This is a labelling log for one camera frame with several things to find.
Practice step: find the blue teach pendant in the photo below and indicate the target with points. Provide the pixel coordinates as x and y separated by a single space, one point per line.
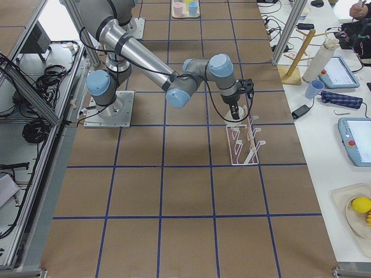
355 135
337 75

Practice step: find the person's hand at desk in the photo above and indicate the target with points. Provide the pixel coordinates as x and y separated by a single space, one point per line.
359 11

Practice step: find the light blue plastic cup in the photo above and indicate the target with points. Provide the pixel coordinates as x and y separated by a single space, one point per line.
193 8

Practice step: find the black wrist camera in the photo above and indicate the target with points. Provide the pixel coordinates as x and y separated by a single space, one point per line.
246 86

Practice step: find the beige tray with plate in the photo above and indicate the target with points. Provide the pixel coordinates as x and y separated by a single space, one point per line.
356 222

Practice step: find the folded blue plaid umbrella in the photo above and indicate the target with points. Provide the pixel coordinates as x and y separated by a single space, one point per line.
341 99

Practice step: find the aluminium frame post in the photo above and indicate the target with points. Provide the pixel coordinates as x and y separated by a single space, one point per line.
288 29

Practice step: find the wooden mug tree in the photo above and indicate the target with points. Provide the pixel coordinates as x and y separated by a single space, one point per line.
291 75

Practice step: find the white wire cup rack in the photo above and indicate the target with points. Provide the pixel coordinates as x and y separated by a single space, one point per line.
242 144

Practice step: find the black power adapter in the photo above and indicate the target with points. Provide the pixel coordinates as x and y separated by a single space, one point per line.
300 111

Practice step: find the blue cup on desk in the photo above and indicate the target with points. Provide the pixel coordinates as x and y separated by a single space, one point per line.
314 88

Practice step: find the white thermos bottle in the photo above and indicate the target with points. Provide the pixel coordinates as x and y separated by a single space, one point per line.
322 57

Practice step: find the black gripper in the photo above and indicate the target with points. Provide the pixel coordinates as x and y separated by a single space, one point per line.
231 100

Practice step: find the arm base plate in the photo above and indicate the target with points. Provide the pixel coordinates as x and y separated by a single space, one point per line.
118 114
136 27

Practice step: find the pink plastic cup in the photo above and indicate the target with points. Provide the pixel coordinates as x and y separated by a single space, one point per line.
178 9

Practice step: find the cream plastic tray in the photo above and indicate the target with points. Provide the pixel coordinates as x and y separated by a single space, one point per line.
185 10

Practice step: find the yellow lemon toy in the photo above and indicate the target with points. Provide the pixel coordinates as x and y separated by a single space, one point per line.
361 204

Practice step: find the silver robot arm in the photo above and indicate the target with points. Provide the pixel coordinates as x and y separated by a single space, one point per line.
105 21

